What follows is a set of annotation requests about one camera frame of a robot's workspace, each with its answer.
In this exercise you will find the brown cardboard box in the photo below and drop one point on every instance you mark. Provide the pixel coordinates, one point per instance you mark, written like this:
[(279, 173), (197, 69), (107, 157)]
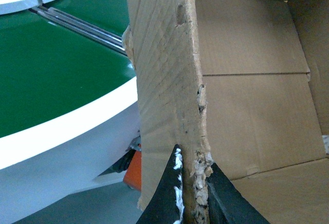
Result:
[(239, 83)]

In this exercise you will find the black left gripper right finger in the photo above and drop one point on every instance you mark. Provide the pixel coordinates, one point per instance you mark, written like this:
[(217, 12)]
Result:
[(225, 202)]

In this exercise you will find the round green conveyor table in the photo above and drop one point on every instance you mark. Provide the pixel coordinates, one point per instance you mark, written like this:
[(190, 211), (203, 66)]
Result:
[(68, 112)]

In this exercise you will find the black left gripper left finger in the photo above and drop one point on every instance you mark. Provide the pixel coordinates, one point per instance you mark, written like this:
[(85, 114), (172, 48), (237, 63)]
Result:
[(166, 205)]

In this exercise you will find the orange floor jack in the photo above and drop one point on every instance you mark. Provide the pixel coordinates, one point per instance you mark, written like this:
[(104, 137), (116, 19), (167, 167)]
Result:
[(133, 175)]

